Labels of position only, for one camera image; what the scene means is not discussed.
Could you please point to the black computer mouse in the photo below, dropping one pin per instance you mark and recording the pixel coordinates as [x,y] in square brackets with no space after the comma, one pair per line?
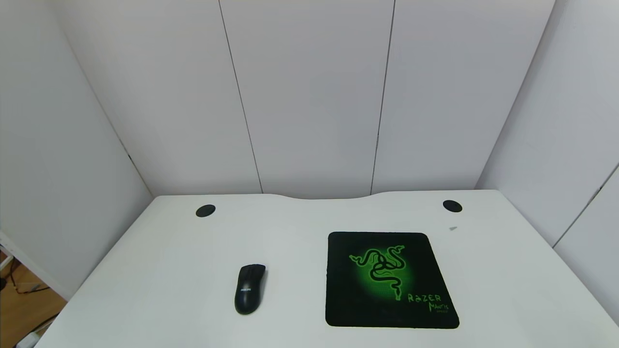
[250,290]

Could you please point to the black green Razer mouse pad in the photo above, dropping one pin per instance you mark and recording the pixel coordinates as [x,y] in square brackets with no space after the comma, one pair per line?
[348,299]

